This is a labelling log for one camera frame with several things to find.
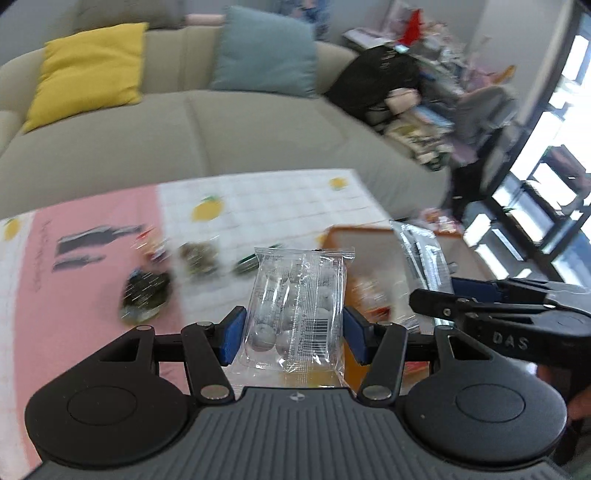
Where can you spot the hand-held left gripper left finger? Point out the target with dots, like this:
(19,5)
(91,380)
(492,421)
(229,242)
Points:
(232,337)

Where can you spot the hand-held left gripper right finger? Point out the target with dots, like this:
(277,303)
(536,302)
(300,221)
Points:
(355,334)

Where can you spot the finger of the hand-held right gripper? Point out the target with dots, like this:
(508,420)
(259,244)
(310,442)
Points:
(438,303)
(475,288)

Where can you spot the clear silvery snack packet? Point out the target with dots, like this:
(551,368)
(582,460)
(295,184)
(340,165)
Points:
(422,258)

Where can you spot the clear packet of white balls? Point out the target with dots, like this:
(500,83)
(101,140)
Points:
(286,304)

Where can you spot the orange cardboard box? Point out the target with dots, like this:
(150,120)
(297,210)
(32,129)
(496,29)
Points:
(369,254)

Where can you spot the plastic bag of snacks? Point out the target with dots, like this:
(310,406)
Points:
(438,221)

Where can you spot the small green snack packet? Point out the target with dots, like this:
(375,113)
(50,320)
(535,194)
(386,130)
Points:
(247,265)

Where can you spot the olive green snack packet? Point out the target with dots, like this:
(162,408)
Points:
(198,256)

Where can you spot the dark green snack packet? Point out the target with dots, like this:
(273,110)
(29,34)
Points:
(145,295)

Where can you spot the black garment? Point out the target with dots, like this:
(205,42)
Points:
(475,180)

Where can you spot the small red candy packet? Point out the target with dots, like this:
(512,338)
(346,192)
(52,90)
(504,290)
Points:
(150,247)

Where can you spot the lemon print checked tablecloth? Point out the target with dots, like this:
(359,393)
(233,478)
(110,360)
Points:
(83,295)

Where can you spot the printed tote bag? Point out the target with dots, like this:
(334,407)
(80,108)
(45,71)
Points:
(415,143)

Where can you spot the stack of books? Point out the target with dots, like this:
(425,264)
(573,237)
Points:
(431,117)

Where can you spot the beige sofa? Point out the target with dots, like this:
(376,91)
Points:
(254,138)

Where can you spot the pink pouch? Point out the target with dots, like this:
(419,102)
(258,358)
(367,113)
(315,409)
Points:
(401,100)

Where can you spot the black backpack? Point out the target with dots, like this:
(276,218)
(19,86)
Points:
(369,78)

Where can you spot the red bag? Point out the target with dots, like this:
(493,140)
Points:
(412,25)

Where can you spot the blue pillow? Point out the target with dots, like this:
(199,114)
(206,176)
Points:
(265,50)

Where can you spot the yellow pillow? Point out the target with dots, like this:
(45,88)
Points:
(87,74)

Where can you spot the cartoon print pillow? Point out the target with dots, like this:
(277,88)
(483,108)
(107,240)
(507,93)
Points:
(316,18)

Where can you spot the pink cushion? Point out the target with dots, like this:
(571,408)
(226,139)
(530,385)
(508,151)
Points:
(205,19)

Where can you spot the grey patterned pillow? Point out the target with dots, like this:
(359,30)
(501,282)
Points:
(138,11)

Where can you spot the black window frame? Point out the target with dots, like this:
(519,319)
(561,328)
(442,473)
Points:
(531,138)

